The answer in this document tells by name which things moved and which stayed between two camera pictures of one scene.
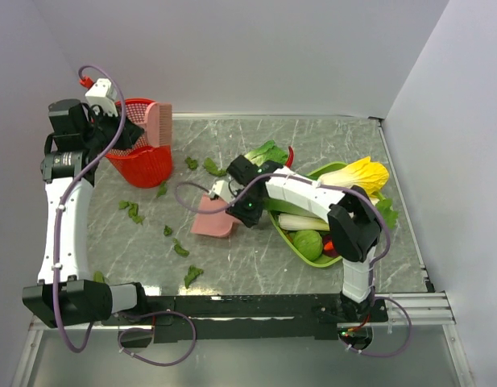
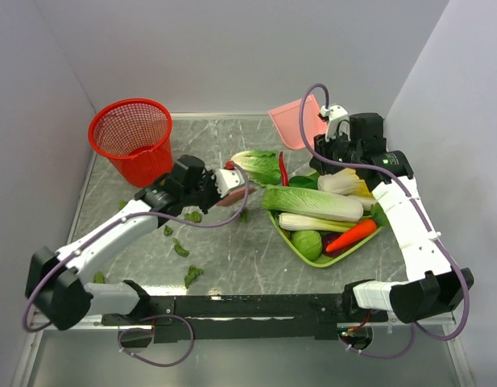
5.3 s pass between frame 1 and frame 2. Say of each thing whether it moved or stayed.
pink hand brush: moved
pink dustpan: moved
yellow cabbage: stayed
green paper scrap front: stayed
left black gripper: moved
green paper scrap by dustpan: stayed
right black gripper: moved
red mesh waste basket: stayed
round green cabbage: stayed
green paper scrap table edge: stayed
